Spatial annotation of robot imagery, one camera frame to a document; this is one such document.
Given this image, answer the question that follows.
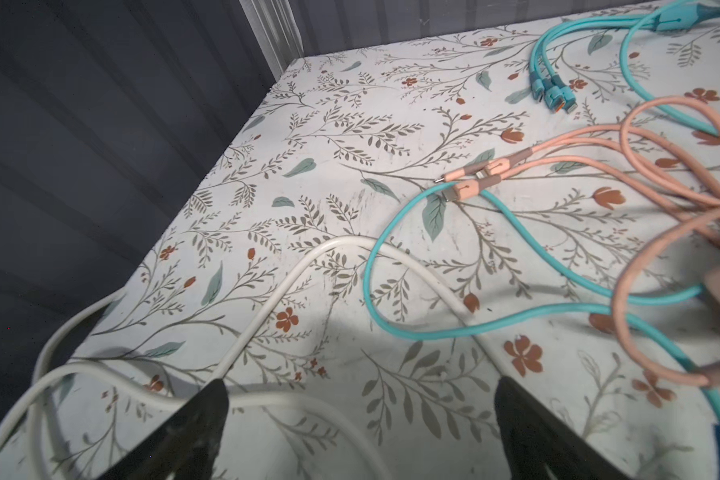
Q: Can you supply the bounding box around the pink multi-head charging cable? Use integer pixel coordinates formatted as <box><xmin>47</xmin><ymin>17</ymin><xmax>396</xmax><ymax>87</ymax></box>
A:
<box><xmin>434</xmin><ymin>95</ymin><xmax>720</xmax><ymax>388</ymax></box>

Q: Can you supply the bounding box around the teal charging cable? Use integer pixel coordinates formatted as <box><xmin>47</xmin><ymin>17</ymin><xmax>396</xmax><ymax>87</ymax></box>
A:
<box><xmin>362</xmin><ymin>0</ymin><xmax>720</xmax><ymax>480</ymax></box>

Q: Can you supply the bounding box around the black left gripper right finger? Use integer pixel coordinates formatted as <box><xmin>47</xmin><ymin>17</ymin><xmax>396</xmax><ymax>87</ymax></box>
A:
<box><xmin>494</xmin><ymin>376</ymin><xmax>627</xmax><ymax>479</ymax></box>

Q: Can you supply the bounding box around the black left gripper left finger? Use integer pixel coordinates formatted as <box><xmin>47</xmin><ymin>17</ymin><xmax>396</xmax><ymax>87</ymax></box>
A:
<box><xmin>101</xmin><ymin>380</ymin><xmax>229</xmax><ymax>479</ymax></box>

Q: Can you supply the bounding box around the white power cord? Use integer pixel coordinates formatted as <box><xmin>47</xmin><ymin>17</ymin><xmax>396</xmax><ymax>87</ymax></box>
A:
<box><xmin>0</xmin><ymin>235</ymin><xmax>511</xmax><ymax>480</ymax></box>

